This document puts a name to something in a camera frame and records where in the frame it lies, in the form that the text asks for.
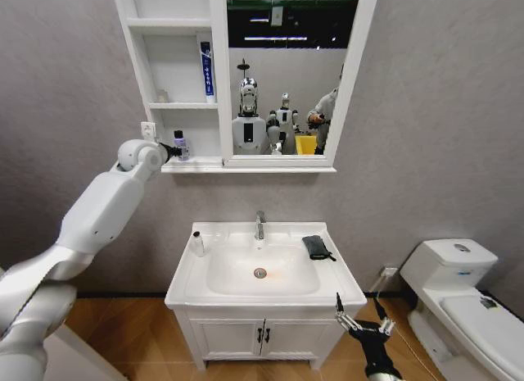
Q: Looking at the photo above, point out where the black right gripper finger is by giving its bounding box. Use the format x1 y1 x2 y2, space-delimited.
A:
334 292 362 332
373 297 396 336

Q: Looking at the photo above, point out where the purple bottle with black cap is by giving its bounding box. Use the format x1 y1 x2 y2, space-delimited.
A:
173 129 192 162

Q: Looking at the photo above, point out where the dark grey folded towel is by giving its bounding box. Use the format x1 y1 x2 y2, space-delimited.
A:
301 234 337 262

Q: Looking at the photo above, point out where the white vanity cabinet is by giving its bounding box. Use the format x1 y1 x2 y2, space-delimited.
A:
173 303 350 372

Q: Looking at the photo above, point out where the white ceramic washbasin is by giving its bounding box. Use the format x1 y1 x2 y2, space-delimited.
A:
164 221 368 311

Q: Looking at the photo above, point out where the white toilet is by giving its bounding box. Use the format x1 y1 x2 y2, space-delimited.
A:
399 238 524 381

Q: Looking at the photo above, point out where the blue and white toothpaste tube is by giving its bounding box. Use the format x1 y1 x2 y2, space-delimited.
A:
199 40 217 104

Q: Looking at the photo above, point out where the chrome faucet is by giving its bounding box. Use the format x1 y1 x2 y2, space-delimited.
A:
254 210 268 241

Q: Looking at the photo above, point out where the white framed mirror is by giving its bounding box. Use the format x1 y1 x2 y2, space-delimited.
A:
209 0 382 169

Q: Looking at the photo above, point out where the thin white toilet hose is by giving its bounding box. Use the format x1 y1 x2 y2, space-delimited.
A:
374 273 388 302

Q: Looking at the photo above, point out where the white wall cabinet with shelves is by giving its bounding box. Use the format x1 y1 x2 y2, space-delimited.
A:
111 0 382 175

